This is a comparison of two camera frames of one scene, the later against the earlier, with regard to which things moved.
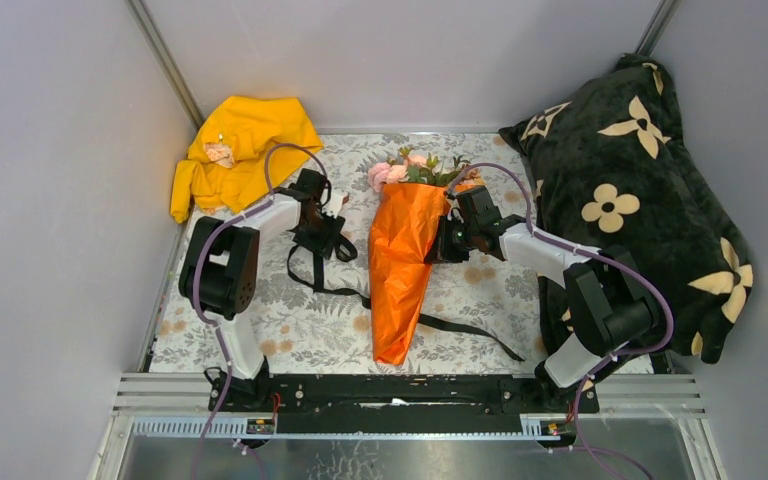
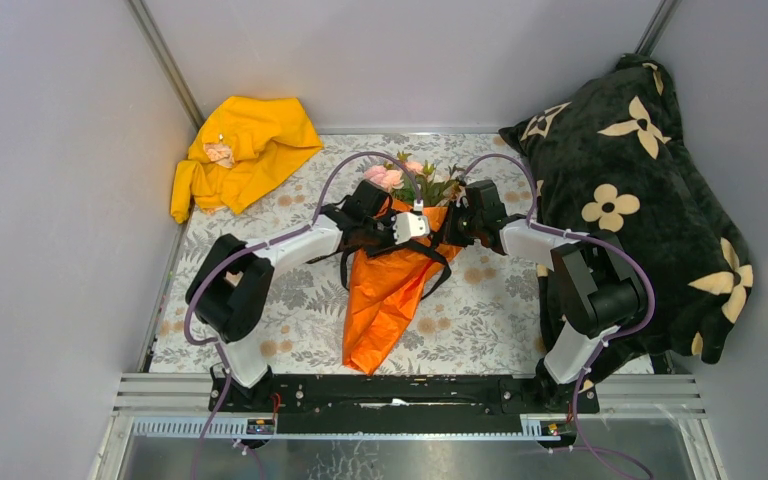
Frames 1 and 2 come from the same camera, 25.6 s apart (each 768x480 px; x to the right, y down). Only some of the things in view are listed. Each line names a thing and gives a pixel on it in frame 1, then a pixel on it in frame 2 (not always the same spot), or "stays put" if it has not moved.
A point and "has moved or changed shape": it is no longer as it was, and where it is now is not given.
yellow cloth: (227, 155) stays put
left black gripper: (323, 244) to (387, 244)
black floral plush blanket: (613, 164) stays put
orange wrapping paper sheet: (403, 220) has moved or changed shape
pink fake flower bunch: (404, 167) has moved or changed shape
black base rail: (402, 403) stays put
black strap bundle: (319, 288) to (417, 252)
